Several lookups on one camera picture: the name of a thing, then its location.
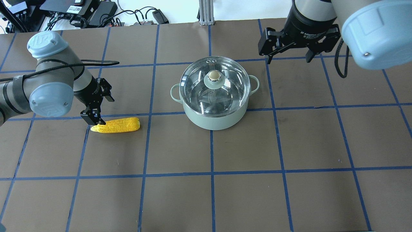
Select black power adapter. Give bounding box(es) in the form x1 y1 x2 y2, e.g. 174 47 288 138
153 9 169 24

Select aluminium frame post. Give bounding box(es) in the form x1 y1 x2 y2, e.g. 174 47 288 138
198 0 215 25

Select yellow corn cob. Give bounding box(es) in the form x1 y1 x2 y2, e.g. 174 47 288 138
90 117 140 133

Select pale green cooking pot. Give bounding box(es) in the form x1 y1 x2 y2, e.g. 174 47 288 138
170 56 260 131

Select glass pot lid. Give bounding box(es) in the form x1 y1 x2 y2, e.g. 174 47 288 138
177 56 256 117

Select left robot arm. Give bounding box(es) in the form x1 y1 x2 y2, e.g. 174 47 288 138
0 31 119 125

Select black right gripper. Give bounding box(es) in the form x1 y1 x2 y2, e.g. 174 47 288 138
258 3 341 64

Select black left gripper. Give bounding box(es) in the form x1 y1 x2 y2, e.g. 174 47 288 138
75 77 115 125

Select large black power brick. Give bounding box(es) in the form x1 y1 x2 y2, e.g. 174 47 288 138
86 1 118 28

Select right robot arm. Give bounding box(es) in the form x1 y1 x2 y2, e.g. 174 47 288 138
258 0 412 70

